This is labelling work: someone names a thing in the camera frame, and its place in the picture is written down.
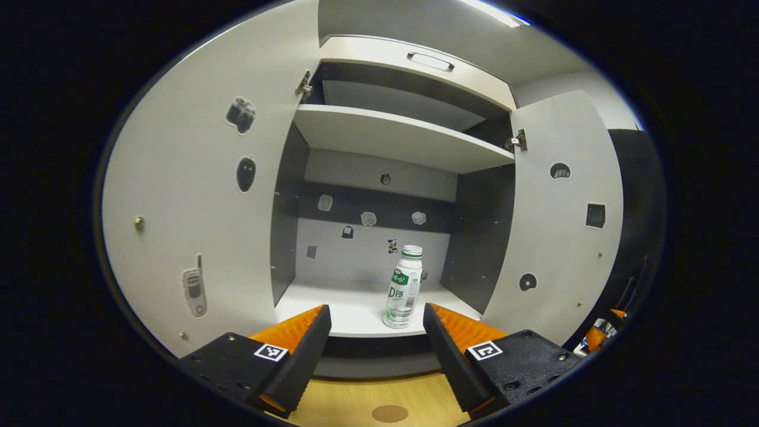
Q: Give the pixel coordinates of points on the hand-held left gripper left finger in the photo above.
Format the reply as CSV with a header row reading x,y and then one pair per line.
x,y
302,356

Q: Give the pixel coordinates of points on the round brown coaster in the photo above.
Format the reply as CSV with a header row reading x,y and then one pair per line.
x,y
390,414

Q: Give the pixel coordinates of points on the small white device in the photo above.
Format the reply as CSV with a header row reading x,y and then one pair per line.
x,y
602,325

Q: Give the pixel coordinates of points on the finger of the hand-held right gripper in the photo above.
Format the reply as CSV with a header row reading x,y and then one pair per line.
x,y
618,314
593,339

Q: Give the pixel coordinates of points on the white plastic bottle green label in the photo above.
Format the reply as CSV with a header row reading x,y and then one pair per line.
x,y
403,296

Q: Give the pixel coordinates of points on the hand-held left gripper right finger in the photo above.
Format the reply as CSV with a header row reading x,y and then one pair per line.
x,y
450,362

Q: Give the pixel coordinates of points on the white cabinet drawer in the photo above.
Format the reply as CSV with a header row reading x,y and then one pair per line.
x,y
367,53

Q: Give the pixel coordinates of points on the white cabinet with shelves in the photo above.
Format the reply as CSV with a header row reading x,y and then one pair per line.
x,y
356,308

